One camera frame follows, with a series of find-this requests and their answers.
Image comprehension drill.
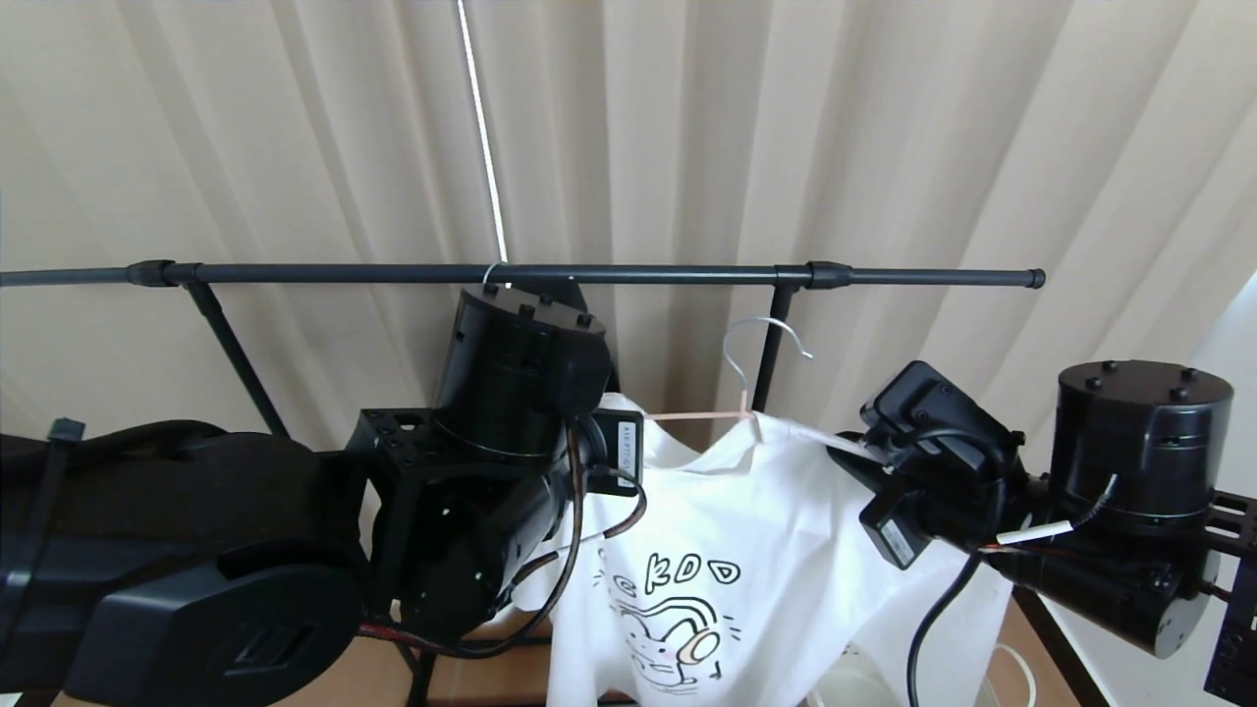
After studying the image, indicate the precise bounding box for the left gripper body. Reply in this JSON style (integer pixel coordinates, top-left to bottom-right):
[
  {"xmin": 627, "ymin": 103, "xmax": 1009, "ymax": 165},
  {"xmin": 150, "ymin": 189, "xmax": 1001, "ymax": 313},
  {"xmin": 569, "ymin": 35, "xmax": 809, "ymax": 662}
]
[{"xmin": 393, "ymin": 410, "xmax": 646, "ymax": 639}]

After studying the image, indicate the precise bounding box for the white t-shirt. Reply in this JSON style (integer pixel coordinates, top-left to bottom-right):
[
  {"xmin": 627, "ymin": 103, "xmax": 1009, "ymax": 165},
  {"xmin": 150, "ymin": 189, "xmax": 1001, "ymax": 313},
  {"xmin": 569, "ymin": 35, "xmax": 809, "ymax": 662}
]
[{"xmin": 511, "ymin": 393, "xmax": 1014, "ymax": 707}]

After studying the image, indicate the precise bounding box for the black clothes rack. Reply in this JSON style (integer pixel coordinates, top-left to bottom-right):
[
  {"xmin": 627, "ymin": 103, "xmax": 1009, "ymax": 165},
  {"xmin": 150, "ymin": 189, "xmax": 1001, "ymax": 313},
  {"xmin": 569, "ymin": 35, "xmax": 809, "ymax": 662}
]
[{"xmin": 0, "ymin": 260, "xmax": 1048, "ymax": 707}]

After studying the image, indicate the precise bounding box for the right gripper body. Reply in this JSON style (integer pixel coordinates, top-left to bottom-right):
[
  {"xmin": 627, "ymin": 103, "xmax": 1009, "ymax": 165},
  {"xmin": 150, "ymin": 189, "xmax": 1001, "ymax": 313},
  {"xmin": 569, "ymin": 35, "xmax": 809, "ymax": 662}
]
[{"xmin": 861, "ymin": 466, "xmax": 1221, "ymax": 659}]

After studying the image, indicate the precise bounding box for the white curtain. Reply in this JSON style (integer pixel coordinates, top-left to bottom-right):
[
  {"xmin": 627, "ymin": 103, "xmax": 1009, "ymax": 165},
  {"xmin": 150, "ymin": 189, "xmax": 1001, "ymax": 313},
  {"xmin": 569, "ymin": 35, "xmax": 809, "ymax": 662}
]
[{"xmin": 0, "ymin": 0, "xmax": 1257, "ymax": 453}]

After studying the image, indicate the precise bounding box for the white laundry basket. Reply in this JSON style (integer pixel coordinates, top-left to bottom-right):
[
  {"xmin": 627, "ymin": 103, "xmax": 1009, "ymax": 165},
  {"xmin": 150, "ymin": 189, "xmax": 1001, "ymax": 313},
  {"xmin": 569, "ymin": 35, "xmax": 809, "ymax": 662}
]
[{"xmin": 805, "ymin": 643, "xmax": 1038, "ymax": 707}]

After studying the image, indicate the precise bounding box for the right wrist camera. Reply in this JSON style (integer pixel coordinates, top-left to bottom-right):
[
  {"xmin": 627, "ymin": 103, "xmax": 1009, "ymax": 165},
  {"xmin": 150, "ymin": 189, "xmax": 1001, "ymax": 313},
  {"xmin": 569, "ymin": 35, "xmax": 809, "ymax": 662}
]
[{"xmin": 859, "ymin": 360, "xmax": 1027, "ymax": 472}]

